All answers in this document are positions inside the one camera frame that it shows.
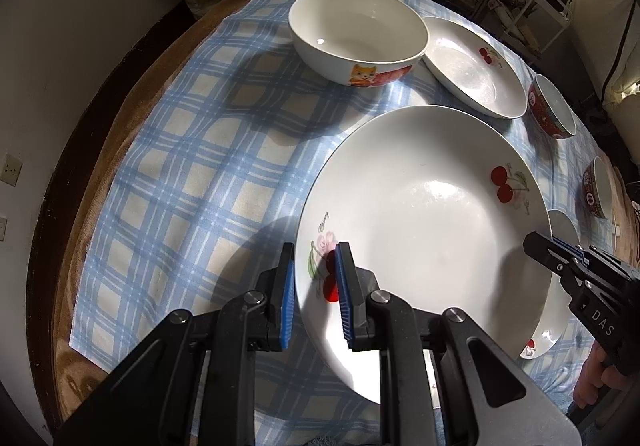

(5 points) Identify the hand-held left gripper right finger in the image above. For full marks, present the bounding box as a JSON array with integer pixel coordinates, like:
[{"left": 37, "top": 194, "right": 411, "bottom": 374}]
[{"left": 335, "top": 241, "right": 583, "bottom": 446}]

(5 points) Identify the brown blanket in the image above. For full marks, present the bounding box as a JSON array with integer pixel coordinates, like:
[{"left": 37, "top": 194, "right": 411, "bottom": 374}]
[{"left": 50, "top": 0, "right": 640, "bottom": 446}]

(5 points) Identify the white cherry print bowl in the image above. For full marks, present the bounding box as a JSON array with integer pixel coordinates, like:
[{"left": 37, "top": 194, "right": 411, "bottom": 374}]
[{"left": 519, "top": 208, "right": 582, "bottom": 361}]

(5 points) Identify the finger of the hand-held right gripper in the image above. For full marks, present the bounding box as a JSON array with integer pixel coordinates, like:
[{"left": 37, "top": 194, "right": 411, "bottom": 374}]
[
  {"left": 523, "top": 232, "right": 583, "bottom": 292},
  {"left": 552, "top": 237, "right": 589, "bottom": 263}
]

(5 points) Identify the large white cherry plate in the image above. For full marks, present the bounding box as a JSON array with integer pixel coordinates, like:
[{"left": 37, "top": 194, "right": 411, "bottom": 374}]
[{"left": 294, "top": 105, "right": 553, "bottom": 404}]

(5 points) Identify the white metal cart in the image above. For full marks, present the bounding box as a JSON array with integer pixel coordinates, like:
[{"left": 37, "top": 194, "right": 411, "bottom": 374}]
[{"left": 492, "top": 0, "right": 573, "bottom": 62}]

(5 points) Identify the white bowl with cat print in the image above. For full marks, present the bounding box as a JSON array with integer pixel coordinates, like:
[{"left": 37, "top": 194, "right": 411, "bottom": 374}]
[{"left": 288, "top": 0, "right": 430, "bottom": 88}]

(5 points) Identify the person's right hand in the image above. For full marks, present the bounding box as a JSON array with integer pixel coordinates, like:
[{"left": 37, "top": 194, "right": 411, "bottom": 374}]
[{"left": 572, "top": 342, "right": 610, "bottom": 411}]

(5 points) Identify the small white cherry plate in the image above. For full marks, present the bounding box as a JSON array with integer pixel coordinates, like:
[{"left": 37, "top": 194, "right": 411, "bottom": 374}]
[{"left": 422, "top": 17, "right": 530, "bottom": 120}]

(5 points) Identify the blue plaid cloth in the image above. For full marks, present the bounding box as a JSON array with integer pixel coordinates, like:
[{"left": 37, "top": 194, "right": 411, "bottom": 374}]
[{"left": 67, "top": 0, "right": 621, "bottom": 446}]

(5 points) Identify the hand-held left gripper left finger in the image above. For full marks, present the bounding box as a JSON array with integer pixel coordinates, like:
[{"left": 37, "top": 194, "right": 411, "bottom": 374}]
[{"left": 54, "top": 242, "right": 297, "bottom": 446}]

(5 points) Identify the red patterned small bowl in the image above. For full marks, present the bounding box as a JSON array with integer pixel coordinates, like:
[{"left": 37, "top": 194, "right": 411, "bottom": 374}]
[
  {"left": 581, "top": 157, "right": 615, "bottom": 220},
  {"left": 527, "top": 74, "right": 577, "bottom": 139}
]

